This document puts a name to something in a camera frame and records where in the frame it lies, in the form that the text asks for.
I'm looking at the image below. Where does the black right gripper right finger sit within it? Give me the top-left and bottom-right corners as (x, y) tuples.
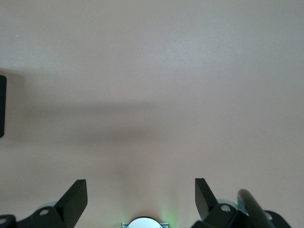
(192, 178), (254, 228)

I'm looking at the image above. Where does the black plastic box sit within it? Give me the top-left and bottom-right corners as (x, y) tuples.
(0, 75), (7, 138)

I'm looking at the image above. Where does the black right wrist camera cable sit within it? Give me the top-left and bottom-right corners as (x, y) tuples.
(237, 189), (289, 228)

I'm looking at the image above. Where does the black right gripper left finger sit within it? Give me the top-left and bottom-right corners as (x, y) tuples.
(0, 179), (88, 228)

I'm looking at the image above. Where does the brown table cover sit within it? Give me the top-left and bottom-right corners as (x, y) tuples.
(0, 0), (304, 228)

